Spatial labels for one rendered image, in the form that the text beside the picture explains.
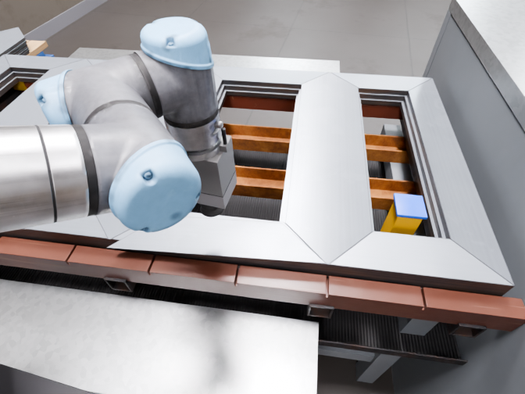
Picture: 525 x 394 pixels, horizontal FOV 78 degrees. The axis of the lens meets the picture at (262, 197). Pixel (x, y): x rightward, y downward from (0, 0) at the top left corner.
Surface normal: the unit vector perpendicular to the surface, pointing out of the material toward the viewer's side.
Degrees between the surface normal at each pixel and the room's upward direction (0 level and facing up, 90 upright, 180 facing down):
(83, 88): 24
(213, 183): 90
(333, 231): 0
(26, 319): 0
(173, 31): 0
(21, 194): 68
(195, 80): 90
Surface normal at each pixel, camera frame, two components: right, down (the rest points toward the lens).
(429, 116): -0.01, -0.65
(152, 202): 0.56, 0.62
